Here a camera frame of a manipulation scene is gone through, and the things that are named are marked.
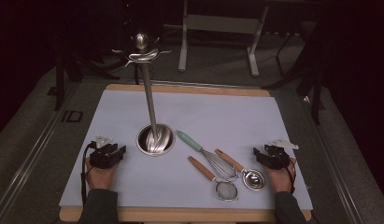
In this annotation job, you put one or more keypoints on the metal floor rail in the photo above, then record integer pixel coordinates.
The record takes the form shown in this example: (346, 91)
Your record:
(27, 161)
(334, 161)

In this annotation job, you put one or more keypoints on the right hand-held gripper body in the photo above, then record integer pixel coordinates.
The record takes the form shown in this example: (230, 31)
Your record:
(275, 157)

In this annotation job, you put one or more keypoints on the person's left hand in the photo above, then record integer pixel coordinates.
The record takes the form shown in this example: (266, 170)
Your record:
(101, 177)

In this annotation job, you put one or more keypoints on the pale blue table mat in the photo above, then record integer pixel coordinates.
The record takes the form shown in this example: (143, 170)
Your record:
(211, 115)

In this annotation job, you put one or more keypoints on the white metal frame stand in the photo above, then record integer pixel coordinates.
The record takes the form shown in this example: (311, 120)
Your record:
(222, 24)

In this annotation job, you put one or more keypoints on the steel utensil stand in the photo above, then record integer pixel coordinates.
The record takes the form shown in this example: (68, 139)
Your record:
(149, 99)

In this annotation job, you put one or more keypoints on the black metal stand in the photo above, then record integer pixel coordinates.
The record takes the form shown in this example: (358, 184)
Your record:
(59, 84)
(317, 99)

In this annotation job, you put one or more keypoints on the person's right hand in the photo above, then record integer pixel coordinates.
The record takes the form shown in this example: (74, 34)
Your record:
(281, 179)

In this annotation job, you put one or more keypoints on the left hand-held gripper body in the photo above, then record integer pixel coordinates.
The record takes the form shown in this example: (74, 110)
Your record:
(101, 157)

